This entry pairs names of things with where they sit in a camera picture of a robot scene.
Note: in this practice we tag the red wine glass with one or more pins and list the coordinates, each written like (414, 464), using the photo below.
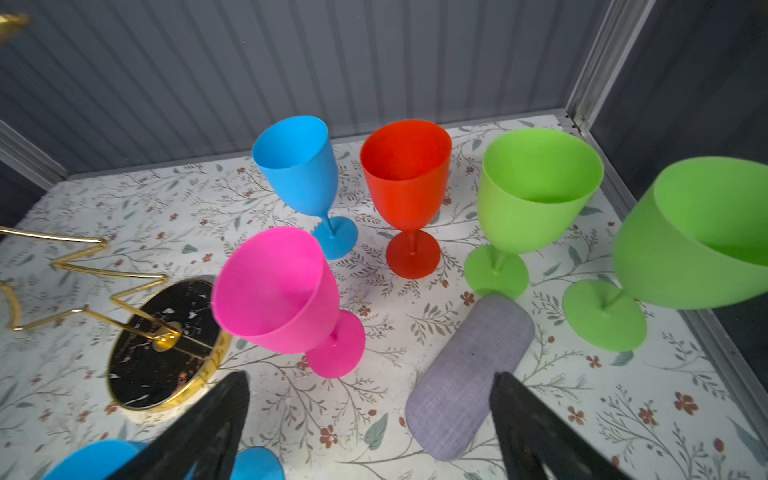
(406, 165)

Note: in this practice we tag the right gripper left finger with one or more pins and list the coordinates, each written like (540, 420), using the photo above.
(200, 444)

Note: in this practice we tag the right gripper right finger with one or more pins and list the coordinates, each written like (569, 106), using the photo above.
(534, 441)

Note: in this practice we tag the blue wine glass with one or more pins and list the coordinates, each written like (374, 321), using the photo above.
(296, 157)
(103, 458)

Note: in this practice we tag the grey oval case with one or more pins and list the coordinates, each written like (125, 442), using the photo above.
(450, 401)

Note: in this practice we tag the green wine glass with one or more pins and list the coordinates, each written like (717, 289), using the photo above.
(534, 183)
(697, 239)

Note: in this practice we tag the pink wine glass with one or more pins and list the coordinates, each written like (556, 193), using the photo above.
(278, 291)

